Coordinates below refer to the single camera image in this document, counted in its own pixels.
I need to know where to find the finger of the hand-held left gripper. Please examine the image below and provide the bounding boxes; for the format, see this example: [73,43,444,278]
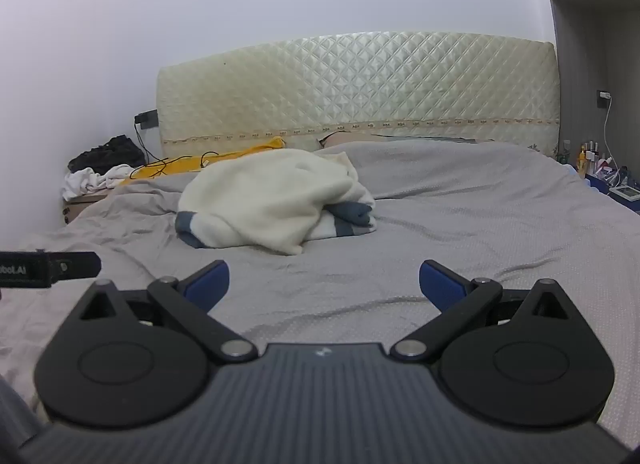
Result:
[49,251,103,281]

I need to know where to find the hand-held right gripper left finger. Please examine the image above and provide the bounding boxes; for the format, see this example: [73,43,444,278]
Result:
[70,260,259,366]

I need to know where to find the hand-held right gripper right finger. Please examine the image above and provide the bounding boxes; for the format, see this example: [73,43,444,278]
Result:
[391,259,581,362]

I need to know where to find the white fleece garment blue stripes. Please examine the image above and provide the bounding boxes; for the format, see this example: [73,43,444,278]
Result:
[175,148,377,256]

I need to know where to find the white crumpled clothes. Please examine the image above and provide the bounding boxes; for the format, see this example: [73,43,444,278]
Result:
[61,164,136,203]

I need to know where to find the black clothes pile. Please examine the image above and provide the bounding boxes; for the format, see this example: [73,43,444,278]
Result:
[67,135,147,173]

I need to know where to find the brown nightstand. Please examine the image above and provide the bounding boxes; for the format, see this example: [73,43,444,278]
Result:
[61,191,114,226]

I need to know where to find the grey bed sheet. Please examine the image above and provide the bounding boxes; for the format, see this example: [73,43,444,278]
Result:
[0,138,640,447]

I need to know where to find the yellow cloth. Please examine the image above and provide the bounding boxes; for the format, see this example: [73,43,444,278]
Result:
[120,136,286,186]

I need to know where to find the grey striped pillow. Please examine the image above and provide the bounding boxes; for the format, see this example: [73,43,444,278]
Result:
[370,133,497,145]

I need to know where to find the beige pillow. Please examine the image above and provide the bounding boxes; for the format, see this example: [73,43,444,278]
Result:
[318,131,374,149]

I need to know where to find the light blue cloth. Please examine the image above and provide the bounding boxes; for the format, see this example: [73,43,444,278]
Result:
[565,163,592,186]

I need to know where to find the blue box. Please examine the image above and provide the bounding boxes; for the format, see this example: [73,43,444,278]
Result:
[586,171,640,216]

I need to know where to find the row of cosmetic bottles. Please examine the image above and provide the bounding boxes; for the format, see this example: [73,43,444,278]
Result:
[575,140,616,179]

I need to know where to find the white small screen device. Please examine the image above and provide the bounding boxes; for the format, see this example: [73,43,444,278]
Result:
[607,185,640,203]

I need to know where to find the cream quilted headboard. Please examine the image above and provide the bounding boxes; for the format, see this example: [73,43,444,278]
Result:
[156,32,560,161]

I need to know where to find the grey built-in cabinet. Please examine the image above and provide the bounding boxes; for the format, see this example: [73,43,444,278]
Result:
[535,0,640,186]

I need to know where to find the black cable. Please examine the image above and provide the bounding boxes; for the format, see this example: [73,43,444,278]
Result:
[130,117,221,180]

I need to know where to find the white charging cable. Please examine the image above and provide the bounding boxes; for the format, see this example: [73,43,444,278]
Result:
[601,96,629,186]

